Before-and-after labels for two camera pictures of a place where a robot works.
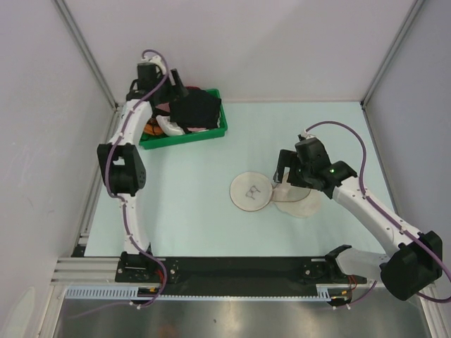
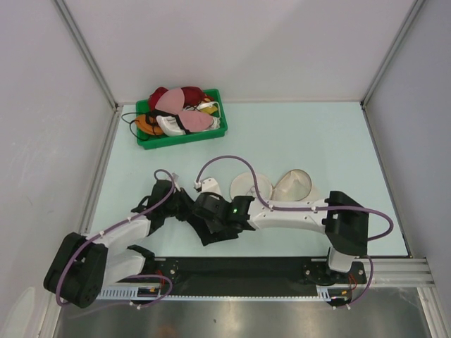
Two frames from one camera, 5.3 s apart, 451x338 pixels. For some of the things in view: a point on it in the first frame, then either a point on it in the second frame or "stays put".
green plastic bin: [148, 141] stays put
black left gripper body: [158, 78] -> [170, 209]
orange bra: [152, 127] stays put
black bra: [196, 108] -> [186, 213]
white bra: [168, 127] stays put
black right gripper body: [302, 174] -> [215, 224]
